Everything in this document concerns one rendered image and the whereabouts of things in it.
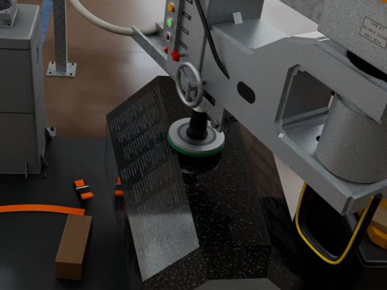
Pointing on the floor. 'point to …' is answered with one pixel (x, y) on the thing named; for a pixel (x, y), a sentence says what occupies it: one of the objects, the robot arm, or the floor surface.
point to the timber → (74, 247)
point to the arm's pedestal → (22, 95)
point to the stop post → (60, 44)
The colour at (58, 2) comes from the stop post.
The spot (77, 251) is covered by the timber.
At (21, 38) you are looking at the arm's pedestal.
